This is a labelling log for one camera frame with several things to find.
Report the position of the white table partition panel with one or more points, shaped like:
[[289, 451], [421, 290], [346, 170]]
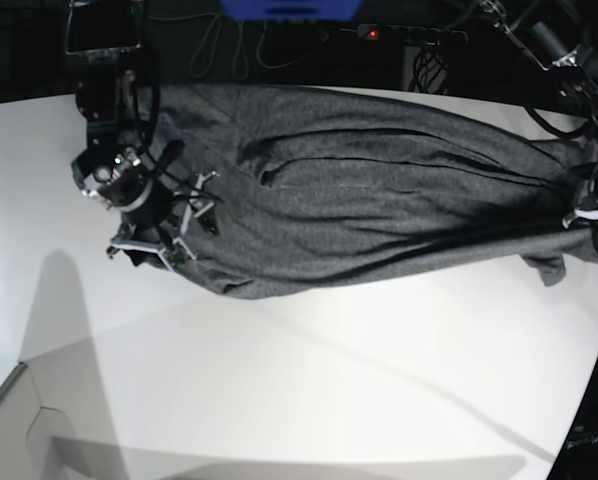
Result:
[[40, 442]]

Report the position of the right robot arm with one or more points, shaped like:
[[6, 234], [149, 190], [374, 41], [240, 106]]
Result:
[[118, 95]]

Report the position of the black power strip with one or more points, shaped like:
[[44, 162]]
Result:
[[410, 35]]

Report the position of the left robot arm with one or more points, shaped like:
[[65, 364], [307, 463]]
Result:
[[550, 34]]

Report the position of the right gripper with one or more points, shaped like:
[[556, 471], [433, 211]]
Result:
[[153, 228]]

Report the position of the grey t-shirt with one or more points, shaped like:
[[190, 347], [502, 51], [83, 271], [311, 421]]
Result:
[[319, 188]]

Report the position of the blue box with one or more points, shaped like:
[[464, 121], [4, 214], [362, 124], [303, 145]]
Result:
[[337, 10]]

